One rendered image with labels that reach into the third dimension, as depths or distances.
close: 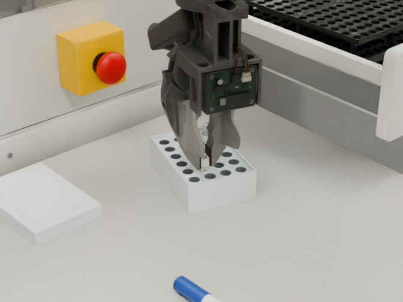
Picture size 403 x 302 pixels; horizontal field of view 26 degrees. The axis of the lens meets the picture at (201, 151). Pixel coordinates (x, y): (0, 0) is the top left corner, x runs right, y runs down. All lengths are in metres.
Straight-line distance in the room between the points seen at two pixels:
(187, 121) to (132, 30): 0.23
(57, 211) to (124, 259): 0.10
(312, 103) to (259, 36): 0.33
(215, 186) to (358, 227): 0.16
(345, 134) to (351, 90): 0.51
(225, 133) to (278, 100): 0.43
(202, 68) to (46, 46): 0.27
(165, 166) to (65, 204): 0.13
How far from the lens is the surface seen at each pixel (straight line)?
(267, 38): 1.13
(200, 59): 0.88
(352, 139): 1.58
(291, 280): 0.88
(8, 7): 1.03
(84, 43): 1.05
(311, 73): 1.09
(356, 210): 1.00
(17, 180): 1.03
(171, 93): 0.93
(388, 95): 1.00
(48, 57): 1.08
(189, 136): 0.95
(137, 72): 1.17
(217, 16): 0.85
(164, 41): 0.96
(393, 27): 1.13
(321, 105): 1.48
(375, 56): 1.12
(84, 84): 1.06
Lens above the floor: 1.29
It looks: 29 degrees down
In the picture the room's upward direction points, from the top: straight up
